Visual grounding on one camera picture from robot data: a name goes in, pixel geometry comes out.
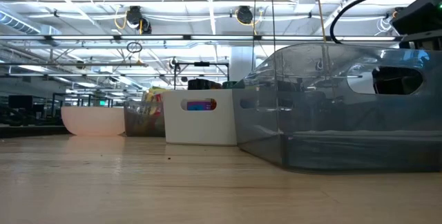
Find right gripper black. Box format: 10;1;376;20
372;66;424;95

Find yellow cable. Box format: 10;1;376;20
313;0;329;73

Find grey translucent plastic bin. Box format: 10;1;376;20
231;42;442;174
123;100;166;138

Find black metal frame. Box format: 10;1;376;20
173;61;231;89

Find black ceiling cable reel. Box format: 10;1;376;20
125;6;153;35
236;6;254;26
392;7;405;23

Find pink translucent bowl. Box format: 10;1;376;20
61;106;126;137

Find silver spoon striped teal handle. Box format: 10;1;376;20
282;128;442;140

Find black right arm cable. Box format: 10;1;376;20
329;0;419;45

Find orange candy packet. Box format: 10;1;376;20
209;81;223;111

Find green-capped herb spice jar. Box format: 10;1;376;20
222;80;247;91

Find white plastic bin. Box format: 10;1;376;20
162;88;238;147

